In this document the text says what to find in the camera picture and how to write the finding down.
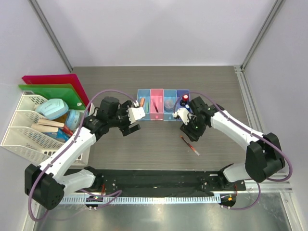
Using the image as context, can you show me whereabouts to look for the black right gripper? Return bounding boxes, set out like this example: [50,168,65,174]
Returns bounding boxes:
[180,115,207,142]

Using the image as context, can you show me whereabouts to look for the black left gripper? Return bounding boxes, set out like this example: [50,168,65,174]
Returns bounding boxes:
[108,101,140,136]

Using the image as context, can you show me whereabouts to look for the dark red pen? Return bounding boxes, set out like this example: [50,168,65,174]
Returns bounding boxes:
[180,135,193,150]

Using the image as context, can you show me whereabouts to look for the red black stamp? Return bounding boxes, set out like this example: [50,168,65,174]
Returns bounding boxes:
[180,94,189,107]

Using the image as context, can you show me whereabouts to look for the orange highlighter marker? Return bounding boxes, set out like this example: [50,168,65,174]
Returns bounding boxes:
[140,98,145,107]

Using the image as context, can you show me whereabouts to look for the sky blue drawer box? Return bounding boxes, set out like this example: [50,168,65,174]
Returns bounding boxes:
[137,89,151,121]

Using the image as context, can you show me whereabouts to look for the light blue drawer box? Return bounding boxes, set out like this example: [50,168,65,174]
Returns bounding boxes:
[163,90,177,121]

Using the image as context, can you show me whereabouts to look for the pink drawer box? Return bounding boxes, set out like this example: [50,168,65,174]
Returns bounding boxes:
[150,89,164,120]

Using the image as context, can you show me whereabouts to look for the clear red pen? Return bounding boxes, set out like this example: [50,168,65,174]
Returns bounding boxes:
[192,148,200,156]

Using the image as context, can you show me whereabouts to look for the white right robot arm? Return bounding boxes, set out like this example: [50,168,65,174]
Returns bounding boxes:
[173,94,285,190]

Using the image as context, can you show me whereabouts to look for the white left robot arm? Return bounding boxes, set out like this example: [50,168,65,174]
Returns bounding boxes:
[25,97,145,210]

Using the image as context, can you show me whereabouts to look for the light blue headphones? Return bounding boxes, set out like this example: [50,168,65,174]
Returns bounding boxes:
[65,110,83,130]

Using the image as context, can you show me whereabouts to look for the red book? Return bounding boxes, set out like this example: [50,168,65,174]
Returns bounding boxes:
[62,125,74,137]

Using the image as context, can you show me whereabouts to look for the green plastic folder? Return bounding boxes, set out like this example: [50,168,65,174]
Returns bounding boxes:
[18,84,88,110]

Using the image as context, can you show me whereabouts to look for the magenta plastic folder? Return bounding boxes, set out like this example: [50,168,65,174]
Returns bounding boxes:
[22,74,89,104]

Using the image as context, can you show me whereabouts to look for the light blue headphone case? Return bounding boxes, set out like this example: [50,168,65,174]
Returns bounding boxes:
[35,99,69,120]

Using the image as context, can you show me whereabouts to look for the beige wooden book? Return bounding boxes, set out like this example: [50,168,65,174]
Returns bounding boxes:
[31,119,65,132]

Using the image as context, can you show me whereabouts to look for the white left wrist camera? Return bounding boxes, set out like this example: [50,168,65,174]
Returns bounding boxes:
[128,101,145,124]

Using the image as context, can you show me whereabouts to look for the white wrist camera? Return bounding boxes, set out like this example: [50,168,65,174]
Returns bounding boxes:
[172,107,193,125]
[128,101,145,124]

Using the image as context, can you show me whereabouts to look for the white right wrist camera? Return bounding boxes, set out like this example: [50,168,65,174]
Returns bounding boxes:
[172,107,193,125]

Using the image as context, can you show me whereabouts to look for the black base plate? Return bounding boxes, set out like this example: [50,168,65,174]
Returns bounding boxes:
[58,167,246,197]

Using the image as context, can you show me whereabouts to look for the slotted cable duct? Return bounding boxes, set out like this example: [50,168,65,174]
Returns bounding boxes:
[59,193,221,205]

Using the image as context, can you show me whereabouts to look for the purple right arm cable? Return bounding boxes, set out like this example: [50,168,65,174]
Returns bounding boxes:
[173,90,293,210]

